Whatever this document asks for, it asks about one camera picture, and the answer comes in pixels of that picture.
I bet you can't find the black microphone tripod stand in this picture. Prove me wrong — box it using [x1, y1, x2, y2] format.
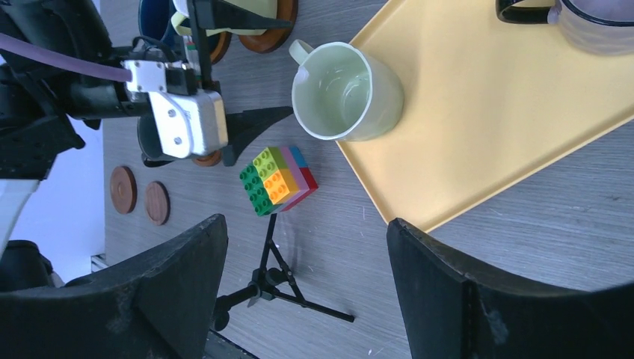
[210, 214, 355, 331]

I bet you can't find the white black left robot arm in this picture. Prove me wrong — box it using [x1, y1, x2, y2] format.
[1, 1, 298, 358]

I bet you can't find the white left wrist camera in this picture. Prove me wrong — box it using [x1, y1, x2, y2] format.
[123, 60, 228, 161]

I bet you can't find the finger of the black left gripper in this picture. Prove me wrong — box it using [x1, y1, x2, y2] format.
[221, 106, 293, 167]
[187, 1, 294, 91]

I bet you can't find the dark green mug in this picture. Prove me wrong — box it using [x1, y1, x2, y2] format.
[137, 114, 174, 168]

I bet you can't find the dark walnut wooden coaster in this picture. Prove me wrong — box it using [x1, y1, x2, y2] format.
[144, 181, 170, 226]

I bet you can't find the colourful toy brick block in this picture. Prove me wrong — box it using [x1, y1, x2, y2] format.
[239, 146, 318, 217]

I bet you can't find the dark blue mug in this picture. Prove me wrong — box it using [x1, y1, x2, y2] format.
[138, 0, 176, 46]

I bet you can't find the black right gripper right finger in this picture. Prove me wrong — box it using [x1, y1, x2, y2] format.
[387, 218, 633, 358]

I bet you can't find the light green mug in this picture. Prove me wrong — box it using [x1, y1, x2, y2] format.
[289, 40, 404, 141]

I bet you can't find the brown wooden coaster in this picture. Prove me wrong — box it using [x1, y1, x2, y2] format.
[238, 0, 298, 54]
[109, 166, 138, 215]
[208, 31, 232, 64]
[192, 150, 222, 167]

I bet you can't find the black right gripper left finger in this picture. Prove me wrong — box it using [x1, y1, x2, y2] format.
[1, 214, 228, 358]

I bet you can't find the mauve purple mug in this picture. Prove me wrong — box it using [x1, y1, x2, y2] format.
[495, 0, 633, 55]

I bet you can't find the cream yellow mug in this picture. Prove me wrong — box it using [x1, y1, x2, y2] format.
[170, 1, 291, 37]

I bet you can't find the yellow tray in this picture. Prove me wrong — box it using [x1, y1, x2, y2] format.
[339, 1, 633, 232]

